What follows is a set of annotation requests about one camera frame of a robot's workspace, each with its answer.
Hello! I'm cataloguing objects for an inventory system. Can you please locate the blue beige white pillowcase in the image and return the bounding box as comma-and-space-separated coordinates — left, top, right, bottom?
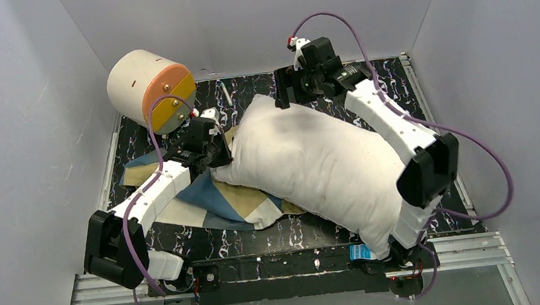
117, 118, 310, 244

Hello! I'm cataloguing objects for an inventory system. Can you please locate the white pillow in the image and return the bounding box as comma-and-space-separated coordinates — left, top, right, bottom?
211, 94, 405, 259

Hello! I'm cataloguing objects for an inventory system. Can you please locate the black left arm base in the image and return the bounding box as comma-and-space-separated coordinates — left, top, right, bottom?
148, 259, 221, 305

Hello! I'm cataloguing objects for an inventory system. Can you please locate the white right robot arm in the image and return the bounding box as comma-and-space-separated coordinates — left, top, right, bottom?
274, 36, 459, 265

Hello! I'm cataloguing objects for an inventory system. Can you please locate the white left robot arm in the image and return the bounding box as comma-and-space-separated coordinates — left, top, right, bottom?
83, 105, 233, 295

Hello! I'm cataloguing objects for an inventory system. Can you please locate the blue pillow label tag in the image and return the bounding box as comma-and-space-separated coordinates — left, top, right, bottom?
349, 244, 378, 262

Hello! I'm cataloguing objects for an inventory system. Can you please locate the round cream drawer cabinet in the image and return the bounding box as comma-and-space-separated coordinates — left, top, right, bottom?
106, 49, 196, 135

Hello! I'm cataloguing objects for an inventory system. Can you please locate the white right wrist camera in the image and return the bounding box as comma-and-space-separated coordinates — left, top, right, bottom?
286, 36, 310, 71

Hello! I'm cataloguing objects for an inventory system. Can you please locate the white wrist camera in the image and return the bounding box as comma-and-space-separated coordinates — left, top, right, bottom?
190, 107, 223, 135
286, 36, 310, 71

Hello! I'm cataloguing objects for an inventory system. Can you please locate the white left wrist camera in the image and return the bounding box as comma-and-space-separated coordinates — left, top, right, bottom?
190, 107, 223, 135

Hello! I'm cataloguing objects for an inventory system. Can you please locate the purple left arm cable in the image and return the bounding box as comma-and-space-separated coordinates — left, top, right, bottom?
110, 91, 216, 305

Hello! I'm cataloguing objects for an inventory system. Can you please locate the aluminium table frame rail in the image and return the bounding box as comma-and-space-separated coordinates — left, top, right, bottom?
71, 53, 530, 305

